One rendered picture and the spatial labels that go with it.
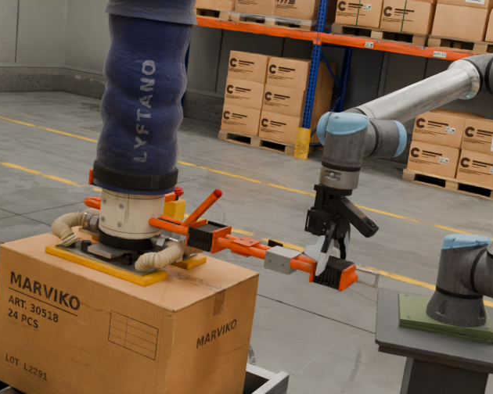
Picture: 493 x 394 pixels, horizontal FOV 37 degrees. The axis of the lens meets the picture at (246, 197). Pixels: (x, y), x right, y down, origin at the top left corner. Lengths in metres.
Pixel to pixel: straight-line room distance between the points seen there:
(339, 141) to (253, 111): 8.36
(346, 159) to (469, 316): 0.93
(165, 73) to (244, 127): 8.21
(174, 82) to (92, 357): 0.73
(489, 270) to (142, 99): 1.15
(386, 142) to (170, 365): 0.73
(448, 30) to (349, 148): 7.36
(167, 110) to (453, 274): 1.06
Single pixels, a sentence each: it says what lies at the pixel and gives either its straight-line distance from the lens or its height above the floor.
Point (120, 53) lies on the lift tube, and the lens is 1.89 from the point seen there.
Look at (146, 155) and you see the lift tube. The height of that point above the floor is 1.26.
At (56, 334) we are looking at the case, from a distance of 2.04.
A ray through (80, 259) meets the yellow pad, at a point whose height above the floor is 0.97.
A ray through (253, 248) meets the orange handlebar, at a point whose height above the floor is 1.09.
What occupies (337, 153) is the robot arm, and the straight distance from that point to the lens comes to 1.67.
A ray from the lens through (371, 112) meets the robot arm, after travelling 1.91.
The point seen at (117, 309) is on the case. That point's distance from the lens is 1.87.
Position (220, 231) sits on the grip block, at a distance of 1.87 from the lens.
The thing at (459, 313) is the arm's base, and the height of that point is 0.82.
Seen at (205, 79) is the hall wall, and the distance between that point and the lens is 11.97.
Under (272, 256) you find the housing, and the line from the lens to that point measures 1.79.
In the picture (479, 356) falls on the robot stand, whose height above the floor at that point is 0.75.
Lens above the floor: 1.62
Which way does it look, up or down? 13 degrees down
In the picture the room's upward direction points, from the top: 7 degrees clockwise
